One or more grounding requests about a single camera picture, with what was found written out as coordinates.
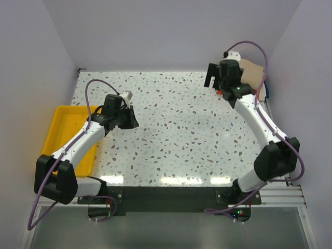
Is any beige t shirt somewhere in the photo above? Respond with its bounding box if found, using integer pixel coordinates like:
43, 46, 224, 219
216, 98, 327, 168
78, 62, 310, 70
239, 59, 265, 90

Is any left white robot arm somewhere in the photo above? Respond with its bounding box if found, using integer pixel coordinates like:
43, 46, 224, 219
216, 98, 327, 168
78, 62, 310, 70
34, 91, 139, 204

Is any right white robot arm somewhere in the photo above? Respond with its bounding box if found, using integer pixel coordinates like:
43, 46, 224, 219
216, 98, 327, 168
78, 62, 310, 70
204, 59, 300, 204

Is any orange folded t shirt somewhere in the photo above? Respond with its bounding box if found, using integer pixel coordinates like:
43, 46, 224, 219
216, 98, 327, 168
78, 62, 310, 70
217, 90, 257, 95

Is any blue folded t shirt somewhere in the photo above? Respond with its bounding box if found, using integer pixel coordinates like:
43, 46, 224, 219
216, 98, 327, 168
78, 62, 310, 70
264, 82, 269, 99

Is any yellow plastic tray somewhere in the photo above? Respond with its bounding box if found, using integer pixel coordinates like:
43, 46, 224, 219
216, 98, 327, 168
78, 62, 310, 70
41, 105, 101, 178

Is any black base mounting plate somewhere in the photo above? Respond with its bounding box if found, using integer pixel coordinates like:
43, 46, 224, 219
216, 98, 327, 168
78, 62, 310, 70
78, 186, 261, 219

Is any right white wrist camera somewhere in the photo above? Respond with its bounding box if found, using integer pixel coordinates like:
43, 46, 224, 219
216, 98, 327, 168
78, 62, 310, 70
223, 50, 241, 62

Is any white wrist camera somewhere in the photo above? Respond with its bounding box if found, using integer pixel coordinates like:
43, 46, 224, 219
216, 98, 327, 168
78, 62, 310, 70
120, 91, 133, 102
223, 50, 241, 62

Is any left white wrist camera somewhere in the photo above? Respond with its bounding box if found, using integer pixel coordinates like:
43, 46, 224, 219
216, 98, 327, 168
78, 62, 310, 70
120, 91, 133, 102

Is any aluminium frame rail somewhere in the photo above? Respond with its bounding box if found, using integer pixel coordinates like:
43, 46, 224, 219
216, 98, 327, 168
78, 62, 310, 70
19, 184, 319, 248

